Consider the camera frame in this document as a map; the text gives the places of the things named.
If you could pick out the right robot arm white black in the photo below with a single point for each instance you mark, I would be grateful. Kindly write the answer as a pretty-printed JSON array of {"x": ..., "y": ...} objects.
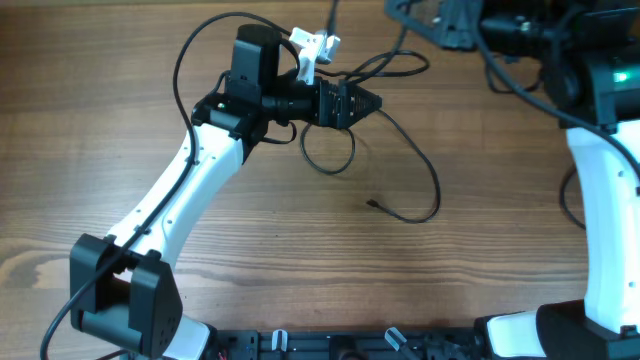
[{"x": 578, "y": 62}]

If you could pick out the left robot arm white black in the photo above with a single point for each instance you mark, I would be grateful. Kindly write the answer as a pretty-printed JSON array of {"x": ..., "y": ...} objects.
[{"x": 122, "y": 285}]

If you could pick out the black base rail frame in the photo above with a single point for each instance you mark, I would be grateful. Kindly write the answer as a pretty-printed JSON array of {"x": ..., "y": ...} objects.
[{"x": 393, "y": 343}]

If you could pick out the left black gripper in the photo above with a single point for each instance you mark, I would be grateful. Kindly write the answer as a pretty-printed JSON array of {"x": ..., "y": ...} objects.
[{"x": 329, "y": 105}]

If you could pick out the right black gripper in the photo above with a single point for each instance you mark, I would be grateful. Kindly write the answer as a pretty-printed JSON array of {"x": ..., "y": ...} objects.
[{"x": 455, "y": 31}]

